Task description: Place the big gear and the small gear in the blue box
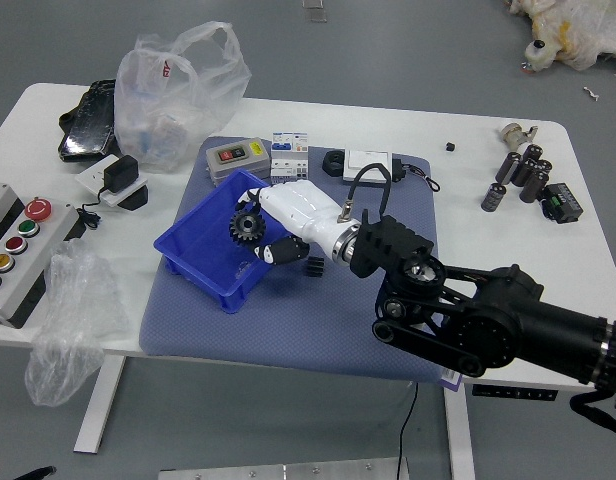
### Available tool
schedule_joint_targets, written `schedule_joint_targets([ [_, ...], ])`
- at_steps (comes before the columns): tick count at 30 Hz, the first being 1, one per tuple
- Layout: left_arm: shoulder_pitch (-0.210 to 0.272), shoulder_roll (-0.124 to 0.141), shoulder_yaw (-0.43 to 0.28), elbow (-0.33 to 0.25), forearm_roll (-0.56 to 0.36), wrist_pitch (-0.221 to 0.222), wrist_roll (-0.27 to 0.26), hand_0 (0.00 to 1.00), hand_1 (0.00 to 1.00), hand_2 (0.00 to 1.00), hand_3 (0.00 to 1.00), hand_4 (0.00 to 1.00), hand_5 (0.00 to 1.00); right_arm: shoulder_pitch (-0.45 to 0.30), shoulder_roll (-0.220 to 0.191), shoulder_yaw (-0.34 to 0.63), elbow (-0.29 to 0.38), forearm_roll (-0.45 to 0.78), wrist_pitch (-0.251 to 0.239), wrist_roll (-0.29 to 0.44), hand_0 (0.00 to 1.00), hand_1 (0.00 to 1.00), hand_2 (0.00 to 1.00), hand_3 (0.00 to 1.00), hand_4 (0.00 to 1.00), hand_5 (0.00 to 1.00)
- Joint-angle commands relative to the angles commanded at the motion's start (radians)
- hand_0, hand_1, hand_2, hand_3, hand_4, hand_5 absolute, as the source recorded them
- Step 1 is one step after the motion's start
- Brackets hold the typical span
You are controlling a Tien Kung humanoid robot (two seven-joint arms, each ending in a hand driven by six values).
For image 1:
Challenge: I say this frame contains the black terminal module, green parts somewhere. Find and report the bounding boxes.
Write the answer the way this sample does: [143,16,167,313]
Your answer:
[540,182,584,225]

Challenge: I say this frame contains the plastic-wrapped plush toy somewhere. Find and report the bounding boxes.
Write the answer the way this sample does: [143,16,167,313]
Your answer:
[507,0,616,71]

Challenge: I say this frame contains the black adapter cord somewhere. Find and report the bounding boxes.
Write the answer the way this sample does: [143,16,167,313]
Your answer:
[76,187,109,231]

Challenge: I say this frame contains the silver metal plate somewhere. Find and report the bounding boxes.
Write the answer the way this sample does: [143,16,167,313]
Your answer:
[157,457,410,480]

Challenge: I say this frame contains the white circuit breaker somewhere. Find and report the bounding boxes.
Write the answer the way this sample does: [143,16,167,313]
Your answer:
[269,131,310,187]

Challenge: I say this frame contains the black table control panel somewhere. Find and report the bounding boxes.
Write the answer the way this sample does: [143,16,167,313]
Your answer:
[471,383,559,402]

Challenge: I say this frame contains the black base block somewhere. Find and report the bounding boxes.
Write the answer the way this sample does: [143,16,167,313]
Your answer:
[118,183,152,212]

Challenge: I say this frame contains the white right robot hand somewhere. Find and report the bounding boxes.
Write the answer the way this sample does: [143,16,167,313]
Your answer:
[235,180,360,265]

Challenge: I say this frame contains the black keyboard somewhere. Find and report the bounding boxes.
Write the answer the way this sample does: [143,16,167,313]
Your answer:
[57,78,120,162]

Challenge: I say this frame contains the white socket plate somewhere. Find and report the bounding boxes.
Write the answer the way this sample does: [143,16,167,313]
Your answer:
[75,153,149,207]

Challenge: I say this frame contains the thin black hanging cable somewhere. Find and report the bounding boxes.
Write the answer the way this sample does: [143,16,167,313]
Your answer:
[396,382,420,480]

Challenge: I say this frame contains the small clear floor item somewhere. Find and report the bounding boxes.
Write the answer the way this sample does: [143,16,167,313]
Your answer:
[301,0,328,24]

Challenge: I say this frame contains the grey control box, coloured buttons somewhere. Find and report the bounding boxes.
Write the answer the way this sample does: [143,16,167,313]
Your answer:
[0,180,80,330]

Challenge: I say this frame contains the beige metal connector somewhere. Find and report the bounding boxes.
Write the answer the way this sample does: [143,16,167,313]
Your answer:
[498,122,539,149]

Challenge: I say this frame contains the grey push-button switch box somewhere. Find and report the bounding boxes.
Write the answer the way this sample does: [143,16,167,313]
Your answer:
[205,138,272,189]

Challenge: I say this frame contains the clear crumpled plastic bag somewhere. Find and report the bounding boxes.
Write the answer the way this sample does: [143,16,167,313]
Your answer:
[23,238,132,407]

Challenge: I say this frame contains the black hex nut block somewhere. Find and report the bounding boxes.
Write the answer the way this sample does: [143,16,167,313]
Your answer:
[321,149,347,177]

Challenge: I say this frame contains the big black gear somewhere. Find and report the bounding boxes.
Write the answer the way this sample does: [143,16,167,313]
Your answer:
[228,209,267,246]

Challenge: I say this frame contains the white wall switch panel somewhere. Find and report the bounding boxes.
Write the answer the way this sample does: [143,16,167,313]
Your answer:
[341,148,395,187]

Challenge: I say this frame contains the blue plastic box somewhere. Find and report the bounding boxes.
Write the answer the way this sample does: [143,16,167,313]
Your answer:
[153,168,302,314]

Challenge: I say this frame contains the blue-grey mat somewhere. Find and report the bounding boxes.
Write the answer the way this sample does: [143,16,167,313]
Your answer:
[138,135,464,386]

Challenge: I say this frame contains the white table leg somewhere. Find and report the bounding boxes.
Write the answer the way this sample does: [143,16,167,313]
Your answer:
[441,382,477,480]
[73,355,128,455]

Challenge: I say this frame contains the black power adapter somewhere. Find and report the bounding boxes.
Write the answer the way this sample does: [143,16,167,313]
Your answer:
[102,154,140,194]

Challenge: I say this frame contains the white translucent plastic bag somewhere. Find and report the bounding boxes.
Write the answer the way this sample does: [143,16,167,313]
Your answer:
[113,20,253,175]

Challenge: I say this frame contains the red and black wires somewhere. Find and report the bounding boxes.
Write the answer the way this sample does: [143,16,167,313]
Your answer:
[405,164,442,194]

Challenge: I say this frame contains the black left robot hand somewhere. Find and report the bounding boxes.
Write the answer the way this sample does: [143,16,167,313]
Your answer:
[0,460,57,480]

